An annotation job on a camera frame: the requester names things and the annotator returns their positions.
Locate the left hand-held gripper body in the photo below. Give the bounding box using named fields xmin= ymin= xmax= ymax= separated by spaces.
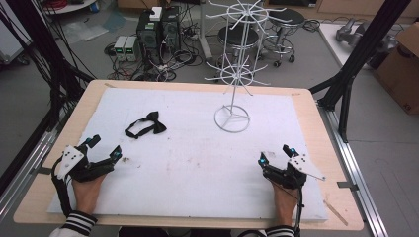
xmin=56 ymin=144 xmax=117 ymax=183

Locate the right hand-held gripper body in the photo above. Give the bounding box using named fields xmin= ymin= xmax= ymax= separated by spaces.
xmin=261 ymin=153 xmax=327 ymax=191

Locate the black bow tie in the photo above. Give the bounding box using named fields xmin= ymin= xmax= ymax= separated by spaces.
xmin=124 ymin=111 xmax=168 ymax=140

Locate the white wire display rack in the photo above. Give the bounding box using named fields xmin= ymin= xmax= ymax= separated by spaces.
xmin=204 ymin=0 xmax=289 ymax=134

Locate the person's left hand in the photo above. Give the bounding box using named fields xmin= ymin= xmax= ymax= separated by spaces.
xmin=71 ymin=174 xmax=107 ymax=216

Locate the person's right hand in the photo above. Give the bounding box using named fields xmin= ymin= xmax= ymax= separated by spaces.
xmin=271 ymin=182 xmax=299 ymax=229

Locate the person's right striped sleeve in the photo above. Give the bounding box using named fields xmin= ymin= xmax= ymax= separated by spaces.
xmin=264 ymin=224 xmax=296 ymax=237

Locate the person's striped sleeve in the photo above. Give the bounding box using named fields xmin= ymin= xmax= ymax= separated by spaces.
xmin=48 ymin=210 xmax=99 ymax=237
xmin=264 ymin=224 xmax=296 ymax=237

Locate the person's left striped sleeve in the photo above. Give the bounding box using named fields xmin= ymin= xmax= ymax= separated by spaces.
xmin=48 ymin=210 xmax=99 ymax=237

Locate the thin wooden stick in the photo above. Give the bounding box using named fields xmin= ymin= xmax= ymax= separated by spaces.
xmin=323 ymin=199 xmax=350 ymax=227

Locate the white foam mat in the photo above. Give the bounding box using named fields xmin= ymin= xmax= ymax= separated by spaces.
xmin=46 ymin=86 xmax=329 ymax=222

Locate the person's dark clothing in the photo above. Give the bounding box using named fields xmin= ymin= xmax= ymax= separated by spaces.
xmin=118 ymin=226 xmax=233 ymax=237

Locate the grey bench power supply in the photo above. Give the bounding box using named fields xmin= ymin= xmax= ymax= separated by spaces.
xmin=113 ymin=35 xmax=128 ymax=62
xmin=124 ymin=35 xmax=141 ymax=63

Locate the black computer tower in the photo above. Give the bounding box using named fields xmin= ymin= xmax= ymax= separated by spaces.
xmin=160 ymin=5 xmax=182 ymax=52
xmin=135 ymin=11 xmax=163 ymax=65

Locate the black round stool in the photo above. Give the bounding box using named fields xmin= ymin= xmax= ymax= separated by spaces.
xmin=216 ymin=25 xmax=261 ymax=68
xmin=263 ymin=7 xmax=306 ymax=69

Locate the brown cardboard box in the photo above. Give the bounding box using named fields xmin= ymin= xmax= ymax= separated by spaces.
xmin=373 ymin=22 xmax=419 ymax=116

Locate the round white table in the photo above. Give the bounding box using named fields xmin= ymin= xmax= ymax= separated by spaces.
xmin=42 ymin=0 xmax=101 ymax=16

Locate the grey machine part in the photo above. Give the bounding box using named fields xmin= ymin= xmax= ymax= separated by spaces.
xmin=335 ymin=17 xmax=400 ymax=54

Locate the white box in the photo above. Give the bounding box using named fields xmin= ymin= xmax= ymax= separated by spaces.
xmin=148 ymin=6 xmax=164 ymax=23

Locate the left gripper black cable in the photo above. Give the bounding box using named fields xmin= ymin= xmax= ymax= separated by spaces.
xmin=50 ymin=157 xmax=74 ymax=218

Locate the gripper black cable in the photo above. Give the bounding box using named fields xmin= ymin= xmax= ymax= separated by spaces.
xmin=50 ymin=157 xmax=74 ymax=218
xmin=236 ymin=180 xmax=306 ymax=237

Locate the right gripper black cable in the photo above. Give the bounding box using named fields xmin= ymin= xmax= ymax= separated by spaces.
xmin=236 ymin=180 xmax=306 ymax=237

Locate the aluminium rail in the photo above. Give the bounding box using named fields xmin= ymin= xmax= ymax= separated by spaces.
xmin=316 ymin=100 xmax=391 ymax=237
xmin=0 ymin=110 xmax=65 ymax=225

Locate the tangle of floor cables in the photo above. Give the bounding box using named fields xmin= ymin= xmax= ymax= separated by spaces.
xmin=103 ymin=19 xmax=207 ymax=83

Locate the black metal frame post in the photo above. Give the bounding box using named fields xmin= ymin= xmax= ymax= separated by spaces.
xmin=0 ymin=0 xmax=97 ymax=133
xmin=308 ymin=0 xmax=413 ymax=144

